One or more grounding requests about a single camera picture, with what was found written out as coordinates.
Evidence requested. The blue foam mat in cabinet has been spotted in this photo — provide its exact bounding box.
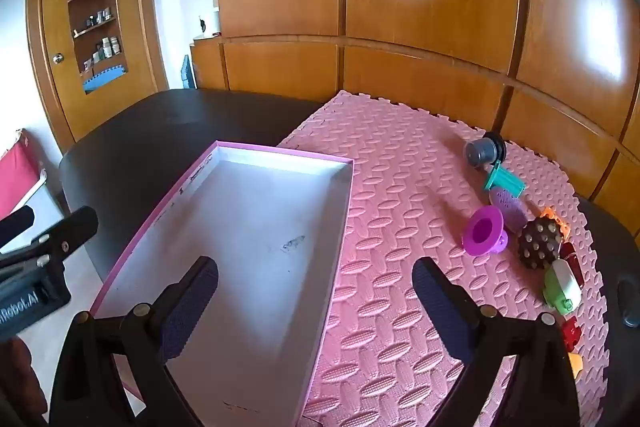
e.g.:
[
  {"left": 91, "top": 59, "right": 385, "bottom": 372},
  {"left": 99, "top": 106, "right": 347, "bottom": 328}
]
[{"left": 82, "top": 66, "right": 128, "bottom": 95}]

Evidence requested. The black oval table fitting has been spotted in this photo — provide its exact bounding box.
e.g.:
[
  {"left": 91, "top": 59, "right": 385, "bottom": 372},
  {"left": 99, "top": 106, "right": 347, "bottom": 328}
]
[{"left": 616, "top": 278, "right": 640, "bottom": 328}]

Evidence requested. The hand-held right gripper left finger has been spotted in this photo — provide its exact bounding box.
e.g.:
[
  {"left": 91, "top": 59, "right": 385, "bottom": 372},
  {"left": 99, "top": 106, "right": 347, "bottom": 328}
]
[{"left": 49, "top": 255, "right": 219, "bottom": 427}]

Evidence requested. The green and white plastic toy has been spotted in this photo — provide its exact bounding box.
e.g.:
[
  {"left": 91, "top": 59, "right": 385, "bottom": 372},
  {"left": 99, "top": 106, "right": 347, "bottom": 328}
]
[{"left": 542, "top": 259, "right": 582, "bottom": 314}]

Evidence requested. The row of small shelf items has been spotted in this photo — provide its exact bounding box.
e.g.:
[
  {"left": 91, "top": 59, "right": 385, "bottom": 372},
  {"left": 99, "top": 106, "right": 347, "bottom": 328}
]
[{"left": 70, "top": 0, "right": 123, "bottom": 72}]

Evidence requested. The dark red glossy bottle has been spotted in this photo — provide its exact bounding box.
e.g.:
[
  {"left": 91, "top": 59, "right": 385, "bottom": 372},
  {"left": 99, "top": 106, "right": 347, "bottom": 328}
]
[{"left": 559, "top": 241, "right": 586, "bottom": 288}]

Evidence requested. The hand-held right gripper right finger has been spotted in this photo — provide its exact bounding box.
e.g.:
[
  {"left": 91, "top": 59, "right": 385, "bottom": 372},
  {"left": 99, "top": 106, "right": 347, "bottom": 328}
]
[{"left": 412, "top": 256, "right": 581, "bottom": 427}]

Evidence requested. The pink shallow cardboard box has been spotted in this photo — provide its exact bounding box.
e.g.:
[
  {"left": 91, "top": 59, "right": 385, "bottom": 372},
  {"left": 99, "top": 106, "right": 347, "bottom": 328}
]
[{"left": 89, "top": 140, "right": 355, "bottom": 427}]

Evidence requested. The wooden glass door cabinet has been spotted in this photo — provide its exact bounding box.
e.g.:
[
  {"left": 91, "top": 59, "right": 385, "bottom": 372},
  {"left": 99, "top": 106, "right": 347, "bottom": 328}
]
[{"left": 25, "top": 0, "right": 171, "bottom": 155}]

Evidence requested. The red fabric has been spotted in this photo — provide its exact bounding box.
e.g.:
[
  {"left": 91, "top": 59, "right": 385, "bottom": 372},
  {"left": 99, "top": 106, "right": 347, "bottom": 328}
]
[{"left": 0, "top": 129, "right": 45, "bottom": 220}]

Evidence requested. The magenta plastic funnel cup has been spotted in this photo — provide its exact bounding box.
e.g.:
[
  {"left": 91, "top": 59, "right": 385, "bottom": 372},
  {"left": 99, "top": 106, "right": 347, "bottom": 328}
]
[{"left": 461, "top": 206, "right": 510, "bottom": 257}]

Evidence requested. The teal plastic toy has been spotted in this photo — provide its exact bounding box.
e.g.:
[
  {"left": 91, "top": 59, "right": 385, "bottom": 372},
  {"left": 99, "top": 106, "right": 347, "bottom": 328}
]
[{"left": 482, "top": 161, "right": 527, "bottom": 198}]

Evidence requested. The blue foam mat stack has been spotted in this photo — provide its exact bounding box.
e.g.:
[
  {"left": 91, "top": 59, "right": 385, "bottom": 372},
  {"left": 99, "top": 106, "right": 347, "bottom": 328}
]
[{"left": 180, "top": 53, "right": 196, "bottom": 90}]

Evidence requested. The pink foam puzzle mat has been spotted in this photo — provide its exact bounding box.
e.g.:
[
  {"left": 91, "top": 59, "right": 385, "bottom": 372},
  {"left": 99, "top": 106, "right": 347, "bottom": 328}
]
[{"left": 276, "top": 90, "right": 610, "bottom": 427}]

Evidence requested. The grey black cylinder toy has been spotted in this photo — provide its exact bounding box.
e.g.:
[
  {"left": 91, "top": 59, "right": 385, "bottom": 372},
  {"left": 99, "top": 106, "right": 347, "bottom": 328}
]
[{"left": 464, "top": 133, "right": 507, "bottom": 169}]

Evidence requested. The purple oval patterned case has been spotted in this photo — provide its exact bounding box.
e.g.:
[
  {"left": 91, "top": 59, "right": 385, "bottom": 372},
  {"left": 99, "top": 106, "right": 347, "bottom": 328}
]
[{"left": 487, "top": 187, "right": 530, "bottom": 233}]

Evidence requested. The brown studded ball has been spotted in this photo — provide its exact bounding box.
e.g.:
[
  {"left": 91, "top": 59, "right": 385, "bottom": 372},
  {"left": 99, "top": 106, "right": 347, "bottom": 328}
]
[{"left": 516, "top": 217, "right": 563, "bottom": 269}]

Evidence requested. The red plastic block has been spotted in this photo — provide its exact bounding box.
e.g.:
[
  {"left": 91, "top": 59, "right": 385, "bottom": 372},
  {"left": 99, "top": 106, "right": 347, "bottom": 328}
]
[{"left": 560, "top": 316, "right": 581, "bottom": 353}]

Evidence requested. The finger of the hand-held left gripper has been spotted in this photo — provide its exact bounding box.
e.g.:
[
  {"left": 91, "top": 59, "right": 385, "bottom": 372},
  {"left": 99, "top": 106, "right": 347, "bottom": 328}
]
[
  {"left": 0, "top": 205, "right": 99, "bottom": 280},
  {"left": 0, "top": 206, "right": 36, "bottom": 254}
]

